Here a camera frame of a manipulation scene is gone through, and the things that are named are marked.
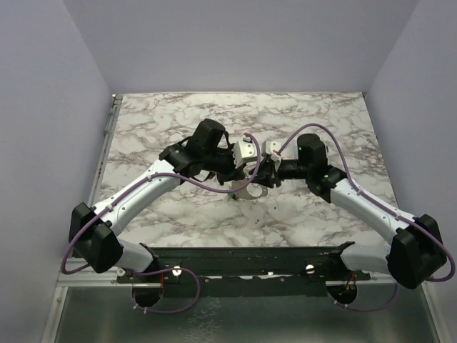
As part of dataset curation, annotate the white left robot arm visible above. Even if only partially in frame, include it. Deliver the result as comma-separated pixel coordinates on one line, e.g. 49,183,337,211
69,119,246,282

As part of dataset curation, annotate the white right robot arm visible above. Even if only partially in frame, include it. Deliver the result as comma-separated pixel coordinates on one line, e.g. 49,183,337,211
254,134,447,289

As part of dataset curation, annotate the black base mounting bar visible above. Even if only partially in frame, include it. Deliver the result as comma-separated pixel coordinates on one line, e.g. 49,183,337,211
117,244,370,298

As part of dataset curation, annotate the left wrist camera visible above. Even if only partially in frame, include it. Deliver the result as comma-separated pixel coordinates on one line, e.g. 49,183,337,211
232,139,257,168

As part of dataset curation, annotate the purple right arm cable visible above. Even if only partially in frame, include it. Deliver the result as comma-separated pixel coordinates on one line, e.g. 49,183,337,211
274,123,456,283

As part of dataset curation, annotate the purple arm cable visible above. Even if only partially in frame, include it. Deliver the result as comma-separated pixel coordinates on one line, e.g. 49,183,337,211
62,134,261,275
274,123,456,283

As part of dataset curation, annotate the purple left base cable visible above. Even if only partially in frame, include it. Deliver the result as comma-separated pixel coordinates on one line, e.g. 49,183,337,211
132,267,201,315

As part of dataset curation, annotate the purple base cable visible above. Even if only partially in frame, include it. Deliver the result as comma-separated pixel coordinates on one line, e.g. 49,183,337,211
333,282,400,311
132,267,201,315

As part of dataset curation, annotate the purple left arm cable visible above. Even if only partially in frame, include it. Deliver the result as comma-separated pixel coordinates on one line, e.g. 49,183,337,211
62,134,261,275

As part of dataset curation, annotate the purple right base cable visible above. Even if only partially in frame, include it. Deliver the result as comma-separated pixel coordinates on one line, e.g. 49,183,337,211
333,282,400,311

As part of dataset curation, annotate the aluminium table edge rail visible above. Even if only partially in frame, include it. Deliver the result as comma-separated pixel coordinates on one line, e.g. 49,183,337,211
41,94,124,342

